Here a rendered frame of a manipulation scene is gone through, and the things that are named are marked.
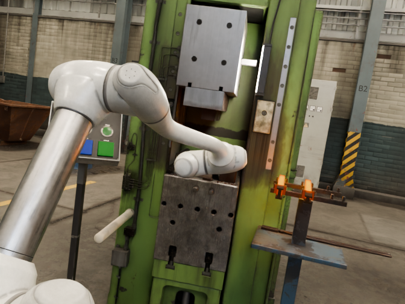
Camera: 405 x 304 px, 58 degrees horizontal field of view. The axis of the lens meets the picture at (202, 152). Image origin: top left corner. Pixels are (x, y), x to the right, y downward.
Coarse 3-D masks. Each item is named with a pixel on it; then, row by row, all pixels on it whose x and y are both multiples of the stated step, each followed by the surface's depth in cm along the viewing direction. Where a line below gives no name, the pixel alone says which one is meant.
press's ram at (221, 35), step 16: (192, 16) 181; (208, 16) 181; (224, 16) 180; (240, 16) 179; (192, 32) 182; (208, 32) 181; (224, 32) 180; (240, 32) 179; (192, 48) 183; (208, 48) 182; (224, 48) 181; (240, 48) 180; (192, 64) 184; (208, 64) 183; (224, 64) 182; (240, 64) 201; (256, 64) 198; (192, 80) 185; (208, 80) 184; (224, 80) 183
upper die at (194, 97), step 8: (192, 88) 185; (184, 96) 186; (192, 96) 185; (200, 96) 185; (208, 96) 184; (216, 96) 184; (224, 96) 187; (184, 104) 186; (192, 104) 186; (200, 104) 185; (208, 104) 185; (216, 104) 184; (224, 104) 197
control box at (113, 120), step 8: (104, 120) 183; (112, 120) 184; (120, 120) 185; (96, 128) 180; (112, 128) 182; (120, 128) 184; (88, 136) 177; (96, 136) 178; (104, 136) 179; (112, 136) 181; (120, 136) 182; (96, 144) 177; (120, 144) 181; (96, 152) 175; (120, 152) 180; (80, 160) 175; (88, 160) 176; (96, 160) 176; (104, 160) 176; (112, 160) 177
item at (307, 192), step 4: (308, 180) 180; (304, 184) 179; (308, 184) 169; (304, 188) 164; (308, 188) 158; (304, 192) 149; (308, 192) 146; (312, 192) 148; (304, 196) 149; (308, 196) 140; (312, 196) 148; (304, 200) 142; (308, 200) 140
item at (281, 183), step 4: (280, 176) 181; (284, 176) 183; (280, 180) 168; (280, 184) 159; (276, 188) 151; (280, 188) 143; (284, 188) 150; (276, 192) 151; (280, 192) 143; (284, 192) 151; (276, 196) 146; (280, 196) 147
